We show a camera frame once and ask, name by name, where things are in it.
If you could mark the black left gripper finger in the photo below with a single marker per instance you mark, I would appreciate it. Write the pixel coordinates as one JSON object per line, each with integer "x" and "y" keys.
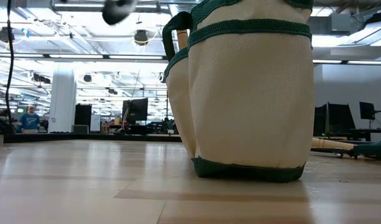
{"x": 117, "y": 11}

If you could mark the beige green gardening bag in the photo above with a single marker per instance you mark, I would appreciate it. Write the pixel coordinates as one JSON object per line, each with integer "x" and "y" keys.
{"x": 249, "y": 109}

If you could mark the black monitor on arm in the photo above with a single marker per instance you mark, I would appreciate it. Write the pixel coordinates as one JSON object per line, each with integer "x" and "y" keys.
{"x": 367, "y": 110}

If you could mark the black monitor on desk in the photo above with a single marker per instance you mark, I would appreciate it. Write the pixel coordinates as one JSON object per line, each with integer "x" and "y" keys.
{"x": 137, "y": 110}

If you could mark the white building pillar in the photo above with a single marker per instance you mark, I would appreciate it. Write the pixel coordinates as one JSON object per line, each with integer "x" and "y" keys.
{"x": 62, "y": 102}

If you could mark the black cabinet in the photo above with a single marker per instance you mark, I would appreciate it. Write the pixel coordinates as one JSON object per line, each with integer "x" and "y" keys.
{"x": 83, "y": 115}

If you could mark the person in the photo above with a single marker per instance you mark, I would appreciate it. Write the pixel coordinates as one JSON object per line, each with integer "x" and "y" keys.
{"x": 29, "y": 121}

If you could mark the large black monitor back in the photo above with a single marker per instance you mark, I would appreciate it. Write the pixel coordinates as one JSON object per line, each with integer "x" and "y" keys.
{"x": 340, "y": 121}

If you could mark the black aluminium table frame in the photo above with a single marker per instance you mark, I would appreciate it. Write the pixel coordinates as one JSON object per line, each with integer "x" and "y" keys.
{"x": 84, "y": 137}

